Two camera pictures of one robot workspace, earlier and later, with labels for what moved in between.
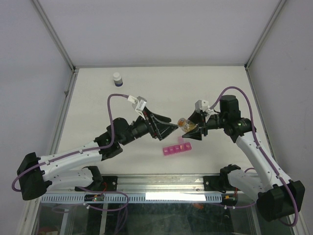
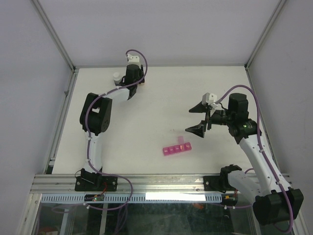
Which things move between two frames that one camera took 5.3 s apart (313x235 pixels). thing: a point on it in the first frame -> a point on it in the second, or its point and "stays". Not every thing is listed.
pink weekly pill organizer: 182,146 stays
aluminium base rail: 155,184 stays
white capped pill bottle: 118,79 stays
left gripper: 157,129 -> 141,71
